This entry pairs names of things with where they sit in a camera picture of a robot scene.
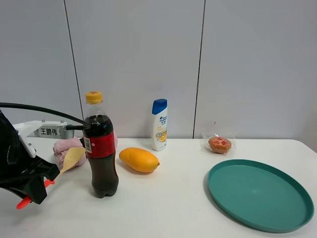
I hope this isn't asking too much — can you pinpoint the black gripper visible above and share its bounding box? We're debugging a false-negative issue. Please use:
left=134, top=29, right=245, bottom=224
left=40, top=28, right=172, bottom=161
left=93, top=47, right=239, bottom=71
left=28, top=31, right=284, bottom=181
left=0, top=113, right=60, bottom=204

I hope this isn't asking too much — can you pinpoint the wooden spatula orange handle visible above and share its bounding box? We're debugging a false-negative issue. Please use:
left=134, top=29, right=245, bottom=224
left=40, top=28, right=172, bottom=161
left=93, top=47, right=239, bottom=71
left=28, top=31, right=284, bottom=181
left=16, top=147, right=86, bottom=210

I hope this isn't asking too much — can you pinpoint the pink rolled towel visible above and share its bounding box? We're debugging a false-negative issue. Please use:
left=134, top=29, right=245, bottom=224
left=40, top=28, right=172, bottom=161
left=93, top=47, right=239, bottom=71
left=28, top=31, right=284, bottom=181
left=53, top=137, right=83, bottom=170

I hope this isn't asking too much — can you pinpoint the cola bottle yellow cap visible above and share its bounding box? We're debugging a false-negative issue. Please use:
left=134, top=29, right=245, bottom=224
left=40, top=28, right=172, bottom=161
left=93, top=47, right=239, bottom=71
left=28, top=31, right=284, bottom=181
left=83, top=91, right=119, bottom=198

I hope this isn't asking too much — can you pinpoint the yellow mango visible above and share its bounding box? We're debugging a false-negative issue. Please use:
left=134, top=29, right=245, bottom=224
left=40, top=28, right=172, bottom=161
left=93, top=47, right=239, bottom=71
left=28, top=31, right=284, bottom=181
left=119, top=147, right=160, bottom=173

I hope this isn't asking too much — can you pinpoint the white blue shampoo bottle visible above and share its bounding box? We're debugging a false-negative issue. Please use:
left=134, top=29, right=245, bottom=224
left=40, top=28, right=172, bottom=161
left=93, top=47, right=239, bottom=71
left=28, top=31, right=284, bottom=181
left=151, top=99, right=167, bottom=151

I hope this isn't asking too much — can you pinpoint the wrapped muffin with red topping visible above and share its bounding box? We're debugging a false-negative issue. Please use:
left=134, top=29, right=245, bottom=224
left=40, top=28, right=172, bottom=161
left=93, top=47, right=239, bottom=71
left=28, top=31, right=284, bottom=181
left=202, top=133, right=236, bottom=155

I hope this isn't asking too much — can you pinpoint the teal round plate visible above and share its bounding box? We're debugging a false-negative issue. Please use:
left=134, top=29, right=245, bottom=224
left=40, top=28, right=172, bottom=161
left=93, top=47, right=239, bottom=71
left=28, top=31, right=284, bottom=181
left=207, top=159, right=315, bottom=234

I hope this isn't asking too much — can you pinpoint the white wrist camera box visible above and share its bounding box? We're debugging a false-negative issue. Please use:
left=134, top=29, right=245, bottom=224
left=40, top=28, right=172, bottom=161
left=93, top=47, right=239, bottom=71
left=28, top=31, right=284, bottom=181
left=13, top=120, right=74, bottom=158

